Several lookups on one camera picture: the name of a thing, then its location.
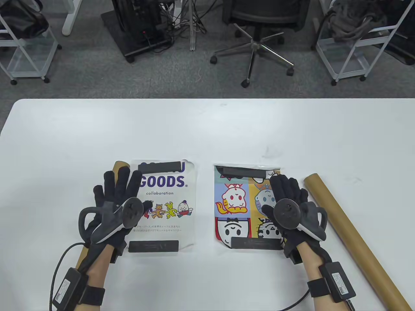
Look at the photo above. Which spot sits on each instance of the person's right hand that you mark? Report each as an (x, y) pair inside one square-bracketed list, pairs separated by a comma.
[(287, 188)]

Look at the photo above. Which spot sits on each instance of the person's left hand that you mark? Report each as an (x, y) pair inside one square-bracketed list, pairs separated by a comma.
[(121, 184)]

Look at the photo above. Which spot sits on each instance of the brown cardboard mailing tube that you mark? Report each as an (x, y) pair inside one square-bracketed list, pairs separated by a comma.
[(120, 164), (350, 236)]

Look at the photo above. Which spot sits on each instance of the grey handheld controller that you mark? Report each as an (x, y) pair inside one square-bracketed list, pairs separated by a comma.
[(287, 212), (129, 212)]

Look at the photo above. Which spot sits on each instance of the black rectangular bar weight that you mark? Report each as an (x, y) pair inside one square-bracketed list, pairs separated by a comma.
[(240, 171), (253, 243), (159, 167), (152, 246)]

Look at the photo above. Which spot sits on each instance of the colourful cartoon poster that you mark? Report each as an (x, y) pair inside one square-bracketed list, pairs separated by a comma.
[(233, 201)]

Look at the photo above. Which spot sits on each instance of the white poster purple lettering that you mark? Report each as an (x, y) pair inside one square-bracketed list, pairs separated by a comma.
[(188, 226)]

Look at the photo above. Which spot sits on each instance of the person's left forearm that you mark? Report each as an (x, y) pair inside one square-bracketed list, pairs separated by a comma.
[(97, 272)]

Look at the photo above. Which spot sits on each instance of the black wrist sensor box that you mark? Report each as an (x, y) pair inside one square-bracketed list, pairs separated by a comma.
[(337, 282), (68, 286)]

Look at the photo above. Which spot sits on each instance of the black rolling equipment cart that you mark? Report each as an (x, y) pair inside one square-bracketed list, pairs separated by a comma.
[(136, 22)]

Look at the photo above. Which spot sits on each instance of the white desk leg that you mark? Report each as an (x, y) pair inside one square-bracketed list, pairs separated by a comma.
[(68, 26)]

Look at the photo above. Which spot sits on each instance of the black office chair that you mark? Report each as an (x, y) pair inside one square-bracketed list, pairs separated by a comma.
[(266, 13)]

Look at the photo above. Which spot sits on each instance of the grey bag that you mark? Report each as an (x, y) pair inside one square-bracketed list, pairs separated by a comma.
[(353, 19)]

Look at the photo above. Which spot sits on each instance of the black equipment base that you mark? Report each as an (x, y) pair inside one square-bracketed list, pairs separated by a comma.
[(403, 39)]

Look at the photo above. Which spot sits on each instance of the black bag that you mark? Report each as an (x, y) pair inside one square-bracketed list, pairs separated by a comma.
[(22, 19)]

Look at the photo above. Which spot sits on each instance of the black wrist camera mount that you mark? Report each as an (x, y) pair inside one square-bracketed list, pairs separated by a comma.
[(293, 254), (117, 254)]

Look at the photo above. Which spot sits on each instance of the clear acrylic post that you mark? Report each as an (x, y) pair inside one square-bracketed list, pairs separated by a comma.
[(193, 39)]

